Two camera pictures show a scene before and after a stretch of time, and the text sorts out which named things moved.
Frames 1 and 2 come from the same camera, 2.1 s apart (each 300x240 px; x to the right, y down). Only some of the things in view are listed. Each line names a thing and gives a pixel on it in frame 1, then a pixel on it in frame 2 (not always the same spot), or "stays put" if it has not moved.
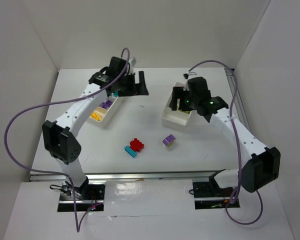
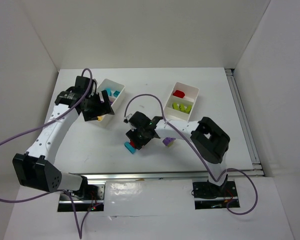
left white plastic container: x=106 y=111 stays put
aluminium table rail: x=152 y=177 stays put
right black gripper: x=181 y=97 to x=136 y=139
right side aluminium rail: x=239 y=96 stays put
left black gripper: x=131 y=84 to x=104 y=105
